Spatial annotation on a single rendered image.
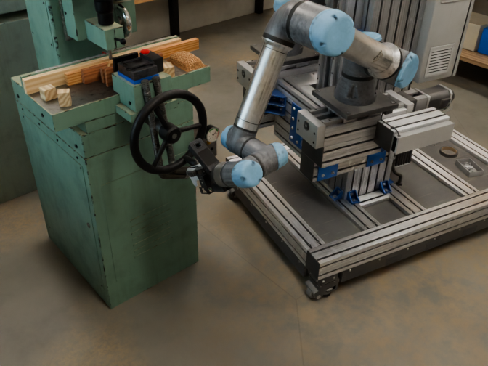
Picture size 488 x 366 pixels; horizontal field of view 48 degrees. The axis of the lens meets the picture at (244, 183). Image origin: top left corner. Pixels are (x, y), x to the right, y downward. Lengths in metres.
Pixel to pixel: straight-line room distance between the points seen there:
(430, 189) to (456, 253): 0.31
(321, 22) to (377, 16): 0.67
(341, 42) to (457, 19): 0.91
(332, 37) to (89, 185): 0.95
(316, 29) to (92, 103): 0.74
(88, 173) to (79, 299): 0.67
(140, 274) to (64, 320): 0.34
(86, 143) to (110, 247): 0.46
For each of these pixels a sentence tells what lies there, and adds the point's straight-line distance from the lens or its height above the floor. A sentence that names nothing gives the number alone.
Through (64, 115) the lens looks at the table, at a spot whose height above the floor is 0.89.
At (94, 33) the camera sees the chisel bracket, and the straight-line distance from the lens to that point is 1.93.
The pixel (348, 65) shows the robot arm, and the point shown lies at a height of 0.95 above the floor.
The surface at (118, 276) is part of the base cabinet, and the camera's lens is 2.20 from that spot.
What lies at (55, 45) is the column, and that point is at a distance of 2.07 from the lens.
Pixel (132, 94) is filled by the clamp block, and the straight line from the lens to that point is 1.74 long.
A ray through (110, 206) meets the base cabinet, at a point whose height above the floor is 0.49.
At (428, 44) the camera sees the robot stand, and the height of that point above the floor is 0.93.
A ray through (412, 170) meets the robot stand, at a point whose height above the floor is 0.21.
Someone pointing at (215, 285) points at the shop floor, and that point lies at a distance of 2.35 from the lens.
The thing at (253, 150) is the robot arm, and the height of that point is 0.85.
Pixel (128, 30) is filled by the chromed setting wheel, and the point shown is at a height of 1.00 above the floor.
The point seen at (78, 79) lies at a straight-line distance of 1.91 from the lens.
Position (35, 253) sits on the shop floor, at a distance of 2.64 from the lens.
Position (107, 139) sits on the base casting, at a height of 0.76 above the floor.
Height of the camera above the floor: 1.68
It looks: 35 degrees down
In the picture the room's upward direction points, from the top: 1 degrees clockwise
